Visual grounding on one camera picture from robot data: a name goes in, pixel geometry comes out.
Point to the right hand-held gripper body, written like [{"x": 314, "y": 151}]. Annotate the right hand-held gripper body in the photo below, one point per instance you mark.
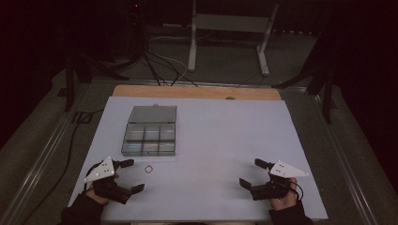
[{"x": 270, "y": 191}]

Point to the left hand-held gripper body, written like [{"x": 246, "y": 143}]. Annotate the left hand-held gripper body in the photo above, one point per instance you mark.
[{"x": 108, "y": 189}]

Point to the person's left hand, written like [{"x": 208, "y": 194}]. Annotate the person's left hand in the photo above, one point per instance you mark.
[{"x": 97, "y": 197}]

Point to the person's right hand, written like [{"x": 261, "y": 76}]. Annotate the person's right hand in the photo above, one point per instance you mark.
[{"x": 286, "y": 203}]

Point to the clear plastic compartment box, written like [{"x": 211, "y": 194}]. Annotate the clear plastic compartment box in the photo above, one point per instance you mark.
[{"x": 151, "y": 132}]

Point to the white table cover sheet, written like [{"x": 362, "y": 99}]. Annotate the white table cover sheet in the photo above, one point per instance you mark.
[{"x": 219, "y": 140}]

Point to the black stand legs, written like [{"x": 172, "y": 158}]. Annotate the black stand legs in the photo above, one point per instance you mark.
[
  {"x": 70, "y": 81},
  {"x": 327, "y": 90}
]

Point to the white metal stand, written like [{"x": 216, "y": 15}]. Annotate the white metal stand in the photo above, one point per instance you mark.
[{"x": 230, "y": 23}]

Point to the metal floor rail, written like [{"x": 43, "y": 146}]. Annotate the metal floor rail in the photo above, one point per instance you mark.
[
  {"x": 37, "y": 165},
  {"x": 342, "y": 162}
]

